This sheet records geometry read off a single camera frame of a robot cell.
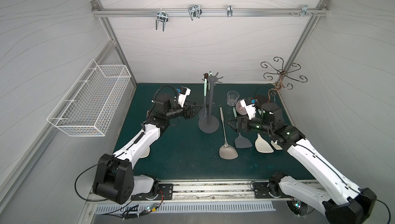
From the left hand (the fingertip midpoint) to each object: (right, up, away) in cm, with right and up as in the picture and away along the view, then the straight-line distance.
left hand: (199, 105), depth 75 cm
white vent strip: (-28, -48, -5) cm, 56 cm away
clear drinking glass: (+23, +5, +33) cm, 40 cm away
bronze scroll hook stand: (+46, +17, +9) cm, 49 cm away
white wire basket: (-51, +1, -6) cm, 51 cm away
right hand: (+15, -6, -4) cm, 17 cm away
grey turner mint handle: (+24, -22, +13) cm, 36 cm away
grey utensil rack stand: (+6, -13, +22) cm, 26 cm away
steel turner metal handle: (+14, -26, +7) cm, 30 cm away
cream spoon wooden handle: (-29, -27, +7) cm, 40 cm away
